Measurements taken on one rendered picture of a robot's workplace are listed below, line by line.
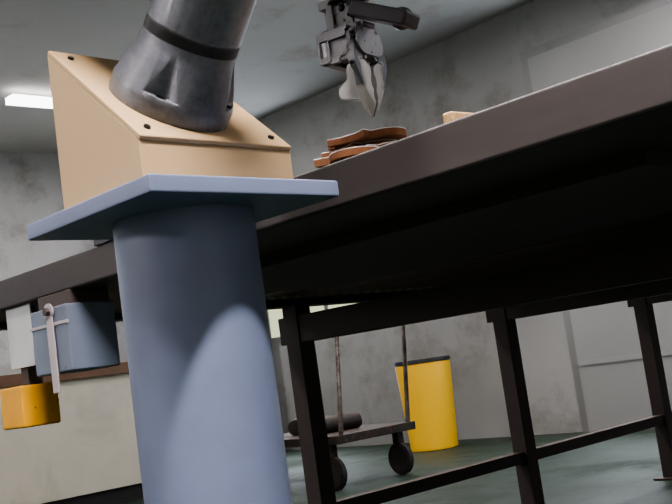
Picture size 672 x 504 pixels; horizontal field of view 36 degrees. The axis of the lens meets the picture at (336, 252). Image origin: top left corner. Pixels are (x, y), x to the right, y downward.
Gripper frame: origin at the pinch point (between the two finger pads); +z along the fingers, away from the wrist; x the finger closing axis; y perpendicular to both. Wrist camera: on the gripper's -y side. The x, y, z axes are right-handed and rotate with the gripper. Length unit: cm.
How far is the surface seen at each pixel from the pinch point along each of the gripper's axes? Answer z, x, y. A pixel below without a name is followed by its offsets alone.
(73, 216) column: 20, 61, 3
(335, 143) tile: 5.6, 6.8, 4.0
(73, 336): 28, 18, 58
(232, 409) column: 44, 52, -9
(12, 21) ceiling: -197, -244, 408
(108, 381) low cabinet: 27, -307, 433
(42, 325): 25, 18, 67
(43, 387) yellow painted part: 36, 11, 78
